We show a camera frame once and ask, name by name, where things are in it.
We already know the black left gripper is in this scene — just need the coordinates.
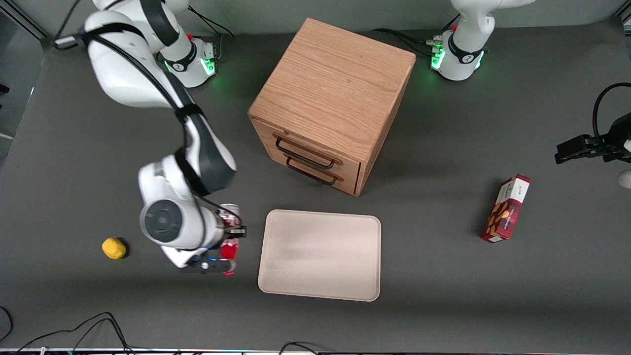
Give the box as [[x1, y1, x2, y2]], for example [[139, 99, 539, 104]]
[[554, 112, 631, 165]]

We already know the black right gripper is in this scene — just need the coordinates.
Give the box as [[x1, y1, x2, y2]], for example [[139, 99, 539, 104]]
[[217, 224, 247, 241]]

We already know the red coke bottle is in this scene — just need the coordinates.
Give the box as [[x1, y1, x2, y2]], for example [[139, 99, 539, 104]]
[[218, 203, 242, 276]]

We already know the beige rectangular tray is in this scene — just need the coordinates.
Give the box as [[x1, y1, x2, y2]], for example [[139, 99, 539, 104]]
[[257, 209, 383, 302]]

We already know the red plaid cookie box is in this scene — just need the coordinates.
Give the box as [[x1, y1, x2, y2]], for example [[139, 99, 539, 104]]
[[481, 174, 532, 244]]

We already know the wooden drawer front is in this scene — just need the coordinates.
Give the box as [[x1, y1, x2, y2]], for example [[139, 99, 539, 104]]
[[268, 148, 360, 196], [251, 118, 364, 180]]

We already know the yellow lemon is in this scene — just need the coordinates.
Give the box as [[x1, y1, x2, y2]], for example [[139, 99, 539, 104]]
[[102, 238, 127, 260]]

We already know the wooden drawer cabinet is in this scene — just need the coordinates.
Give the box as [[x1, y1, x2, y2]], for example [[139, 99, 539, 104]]
[[247, 17, 417, 198]]

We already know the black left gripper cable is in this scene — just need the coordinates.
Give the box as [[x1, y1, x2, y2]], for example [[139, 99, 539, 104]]
[[592, 82, 631, 144]]

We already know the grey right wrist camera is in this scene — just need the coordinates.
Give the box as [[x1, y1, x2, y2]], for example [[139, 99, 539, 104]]
[[178, 255, 237, 275]]

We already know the black metal drawer handle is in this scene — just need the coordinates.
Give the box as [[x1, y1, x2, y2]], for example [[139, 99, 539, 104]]
[[285, 157, 339, 186], [275, 137, 337, 170]]

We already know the black table edge cable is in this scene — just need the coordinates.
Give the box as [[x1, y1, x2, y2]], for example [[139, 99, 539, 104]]
[[0, 305, 14, 343], [278, 341, 323, 355], [16, 312, 135, 354]]

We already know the metal frame bar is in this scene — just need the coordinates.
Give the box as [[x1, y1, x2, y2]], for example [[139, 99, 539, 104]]
[[611, 0, 631, 24], [0, 0, 52, 41]]

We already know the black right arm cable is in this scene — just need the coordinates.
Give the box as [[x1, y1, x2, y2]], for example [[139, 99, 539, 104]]
[[53, 23, 204, 124]]

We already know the black left base cable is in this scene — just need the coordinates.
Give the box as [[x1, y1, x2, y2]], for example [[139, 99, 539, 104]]
[[370, 14, 462, 58]]

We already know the black base cable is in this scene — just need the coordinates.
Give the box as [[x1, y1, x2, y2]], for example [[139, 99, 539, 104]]
[[186, 7, 235, 61], [370, 14, 462, 58]]

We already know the black right base cable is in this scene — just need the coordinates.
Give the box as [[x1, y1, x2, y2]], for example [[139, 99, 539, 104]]
[[186, 7, 235, 61]]

